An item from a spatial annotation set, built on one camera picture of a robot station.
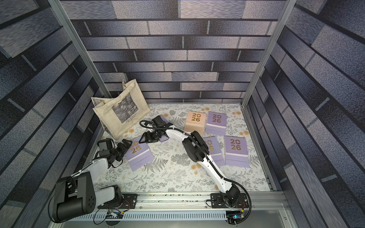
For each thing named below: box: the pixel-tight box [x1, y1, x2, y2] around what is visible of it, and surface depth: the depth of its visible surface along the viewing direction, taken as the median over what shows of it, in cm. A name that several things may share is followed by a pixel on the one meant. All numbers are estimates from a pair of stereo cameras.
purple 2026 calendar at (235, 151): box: [224, 135, 250, 168], surface depth 94 cm
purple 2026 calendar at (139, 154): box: [124, 137, 155, 172], surface depth 92 cm
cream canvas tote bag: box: [91, 78, 151, 140], surface depth 97 cm
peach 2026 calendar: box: [183, 110, 207, 135], surface depth 109 cm
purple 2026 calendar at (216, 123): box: [204, 111, 227, 136], surface depth 109 cm
